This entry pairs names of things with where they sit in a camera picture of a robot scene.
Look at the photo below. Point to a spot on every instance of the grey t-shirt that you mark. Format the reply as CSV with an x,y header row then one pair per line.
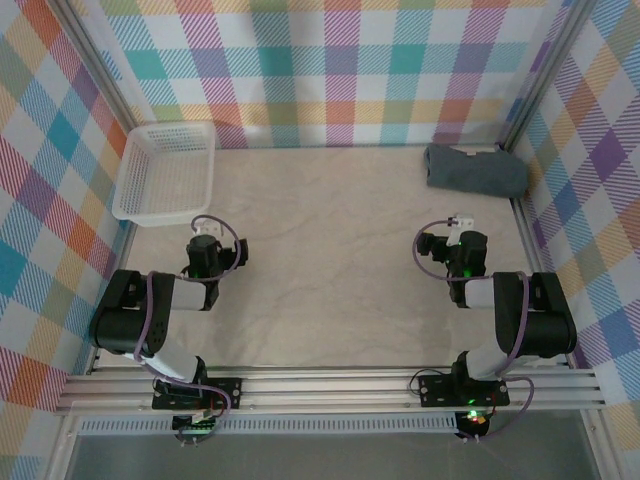
x,y
475,172

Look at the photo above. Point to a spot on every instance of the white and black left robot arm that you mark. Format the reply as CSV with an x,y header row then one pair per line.
x,y
130,320

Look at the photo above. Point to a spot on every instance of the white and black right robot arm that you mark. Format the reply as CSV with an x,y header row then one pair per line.
x,y
540,320

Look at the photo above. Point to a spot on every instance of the white perforated plastic basket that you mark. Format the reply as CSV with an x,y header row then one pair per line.
x,y
170,175

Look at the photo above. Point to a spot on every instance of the small controller circuit board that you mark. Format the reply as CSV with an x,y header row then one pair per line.
x,y
197,425
475,422

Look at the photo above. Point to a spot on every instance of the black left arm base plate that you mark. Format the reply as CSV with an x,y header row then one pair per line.
x,y
225,392

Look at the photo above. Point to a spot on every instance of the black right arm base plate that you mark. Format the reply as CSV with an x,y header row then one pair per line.
x,y
435,390

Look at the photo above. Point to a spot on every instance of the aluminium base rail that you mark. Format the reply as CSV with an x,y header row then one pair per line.
x,y
325,392

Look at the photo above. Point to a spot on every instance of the aluminium frame post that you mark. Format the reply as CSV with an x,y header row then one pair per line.
x,y
545,75
95,65

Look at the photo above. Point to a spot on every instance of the aluminium frame leg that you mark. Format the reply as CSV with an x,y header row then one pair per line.
x,y
597,450
60,450

